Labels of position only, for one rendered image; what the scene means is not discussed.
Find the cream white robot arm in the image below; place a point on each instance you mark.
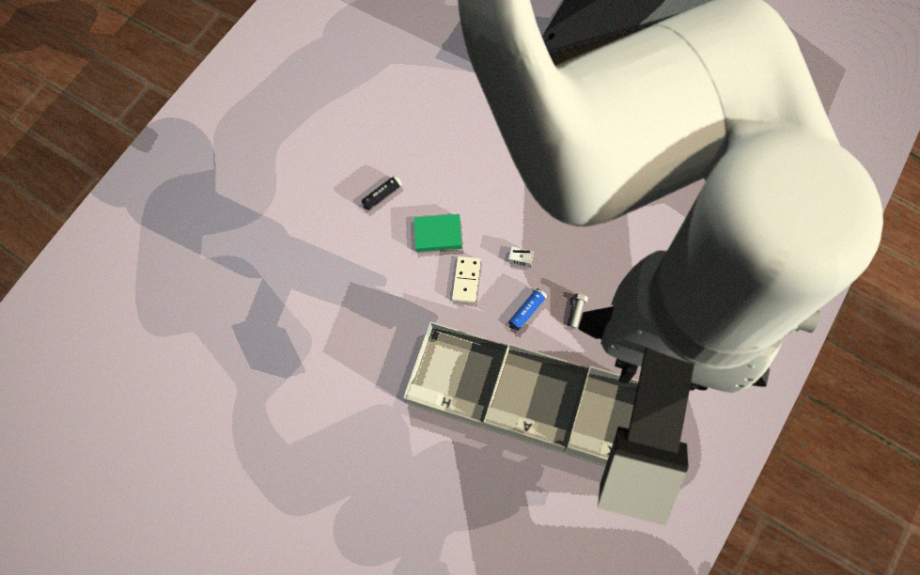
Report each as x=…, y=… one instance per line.
x=786, y=220

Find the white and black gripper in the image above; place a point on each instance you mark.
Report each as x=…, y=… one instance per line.
x=627, y=328

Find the silver metal bolt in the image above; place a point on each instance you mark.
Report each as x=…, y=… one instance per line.
x=580, y=299

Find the beige three-compartment bin rack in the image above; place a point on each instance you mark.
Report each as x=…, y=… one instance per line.
x=467, y=378

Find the black battery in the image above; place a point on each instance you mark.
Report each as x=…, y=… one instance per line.
x=381, y=192

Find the beige domino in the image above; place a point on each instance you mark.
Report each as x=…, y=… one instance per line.
x=466, y=280

